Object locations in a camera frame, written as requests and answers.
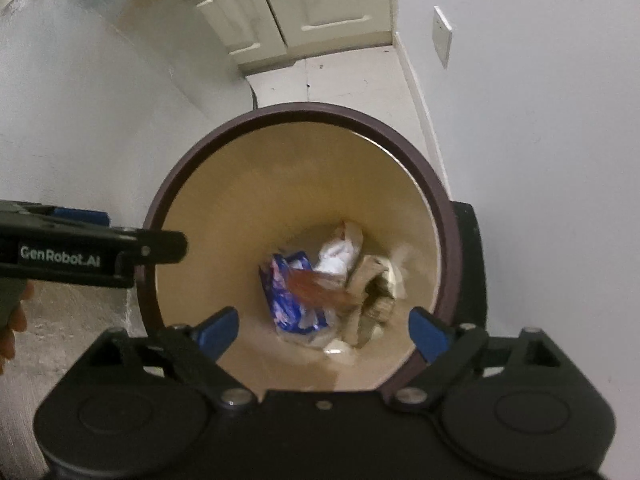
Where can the low wall socket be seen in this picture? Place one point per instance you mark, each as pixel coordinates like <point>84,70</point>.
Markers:
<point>441,36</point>

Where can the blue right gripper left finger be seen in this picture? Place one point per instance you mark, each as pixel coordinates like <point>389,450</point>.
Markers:
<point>216,334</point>

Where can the beige trash bin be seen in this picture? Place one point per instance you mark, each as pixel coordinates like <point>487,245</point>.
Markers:
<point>286,179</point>

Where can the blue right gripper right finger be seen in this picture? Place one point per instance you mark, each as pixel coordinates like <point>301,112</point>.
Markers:
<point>429,334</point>

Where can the person left hand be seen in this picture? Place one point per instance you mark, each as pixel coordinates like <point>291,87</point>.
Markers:
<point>17,323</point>

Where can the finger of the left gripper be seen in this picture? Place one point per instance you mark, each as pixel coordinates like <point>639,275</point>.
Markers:
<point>159,247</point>

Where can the blue white snack wrapper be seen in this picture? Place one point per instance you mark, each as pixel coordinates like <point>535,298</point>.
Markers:
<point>289,315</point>

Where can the cream floor cabinet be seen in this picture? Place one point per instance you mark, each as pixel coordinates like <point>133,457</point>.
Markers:
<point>263,33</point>

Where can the brown paper bag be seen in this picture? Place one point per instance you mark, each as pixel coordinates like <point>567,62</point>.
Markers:
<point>377,284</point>

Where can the red cigarette pack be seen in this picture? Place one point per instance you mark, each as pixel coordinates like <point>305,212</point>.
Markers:
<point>320,290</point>

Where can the white plastic bag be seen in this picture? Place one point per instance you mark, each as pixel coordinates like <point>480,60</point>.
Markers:
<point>338,256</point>

